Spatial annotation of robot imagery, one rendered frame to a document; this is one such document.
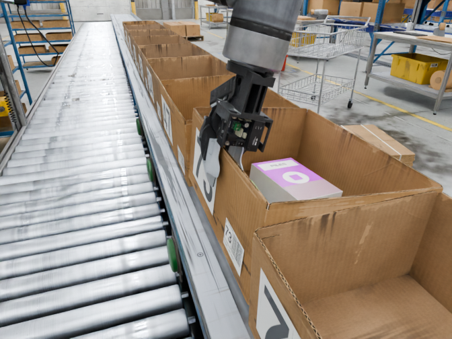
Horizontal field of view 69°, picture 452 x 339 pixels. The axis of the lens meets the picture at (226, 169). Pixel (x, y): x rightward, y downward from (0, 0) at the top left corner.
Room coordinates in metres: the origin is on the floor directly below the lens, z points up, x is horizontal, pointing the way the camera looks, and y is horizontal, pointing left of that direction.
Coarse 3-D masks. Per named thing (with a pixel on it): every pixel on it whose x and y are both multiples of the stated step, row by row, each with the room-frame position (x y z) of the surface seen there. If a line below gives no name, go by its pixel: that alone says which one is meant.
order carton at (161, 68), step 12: (156, 60) 1.44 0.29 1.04; (168, 60) 1.46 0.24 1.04; (180, 60) 1.47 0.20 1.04; (192, 60) 1.49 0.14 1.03; (204, 60) 1.50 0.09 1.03; (216, 60) 1.46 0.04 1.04; (156, 72) 1.43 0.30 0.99; (168, 72) 1.45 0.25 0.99; (180, 72) 1.47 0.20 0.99; (192, 72) 1.49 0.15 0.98; (204, 72) 1.50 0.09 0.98; (216, 72) 1.46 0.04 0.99; (228, 72) 1.31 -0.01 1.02; (156, 84) 1.13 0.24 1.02; (156, 96) 1.17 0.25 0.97; (156, 108) 1.22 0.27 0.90
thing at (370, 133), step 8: (352, 128) 2.98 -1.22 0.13; (360, 128) 2.98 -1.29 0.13; (368, 128) 2.98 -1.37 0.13; (376, 128) 2.98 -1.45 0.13; (360, 136) 2.80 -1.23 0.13; (368, 136) 2.80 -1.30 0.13; (376, 136) 2.79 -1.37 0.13; (384, 136) 2.80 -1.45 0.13; (376, 144) 2.62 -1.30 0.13; (384, 144) 2.62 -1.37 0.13; (392, 144) 2.62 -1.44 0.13; (400, 144) 2.62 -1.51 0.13; (392, 152) 2.46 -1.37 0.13; (400, 152) 2.46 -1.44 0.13; (408, 152) 2.46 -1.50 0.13; (400, 160) 2.40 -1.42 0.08; (408, 160) 2.41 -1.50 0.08
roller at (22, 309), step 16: (144, 272) 0.54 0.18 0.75; (160, 272) 0.54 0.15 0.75; (176, 272) 0.55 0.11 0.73; (64, 288) 0.50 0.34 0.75; (80, 288) 0.49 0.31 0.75; (96, 288) 0.49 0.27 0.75; (112, 288) 0.50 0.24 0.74; (128, 288) 0.50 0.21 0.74; (144, 288) 0.51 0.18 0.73; (160, 288) 0.52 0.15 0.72; (0, 304) 0.45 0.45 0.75; (16, 304) 0.45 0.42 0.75; (32, 304) 0.45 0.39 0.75; (48, 304) 0.46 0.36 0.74; (64, 304) 0.46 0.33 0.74; (80, 304) 0.47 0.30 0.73; (0, 320) 0.43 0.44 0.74; (16, 320) 0.43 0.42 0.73
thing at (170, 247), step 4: (168, 240) 0.54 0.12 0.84; (172, 240) 0.53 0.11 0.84; (168, 244) 0.52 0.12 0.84; (172, 244) 0.52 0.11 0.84; (168, 248) 0.52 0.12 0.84; (172, 248) 0.51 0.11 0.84; (168, 252) 0.52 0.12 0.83; (172, 252) 0.51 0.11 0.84; (168, 256) 0.52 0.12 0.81; (172, 256) 0.50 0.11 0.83; (172, 260) 0.50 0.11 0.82; (176, 260) 0.50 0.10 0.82; (172, 264) 0.49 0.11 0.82; (176, 264) 0.49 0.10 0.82; (172, 268) 0.50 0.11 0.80; (176, 268) 0.49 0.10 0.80
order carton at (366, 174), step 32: (192, 128) 0.68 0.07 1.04; (288, 128) 0.76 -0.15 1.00; (320, 128) 0.71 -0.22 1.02; (192, 160) 0.66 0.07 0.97; (224, 160) 0.47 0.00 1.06; (256, 160) 0.74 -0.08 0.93; (320, 160) 0.68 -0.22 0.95; (352, 160) 0.59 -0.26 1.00; (384, 160) 0.52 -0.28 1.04; (224, 192) 0.45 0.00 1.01; (256, 192) 0.35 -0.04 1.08; (352, 192) 0.57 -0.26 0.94; (384, 192) 0.38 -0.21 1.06; (416, 192) 0.39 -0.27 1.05; (224, 224) 0.44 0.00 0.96; (256, 224) 0.34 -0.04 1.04
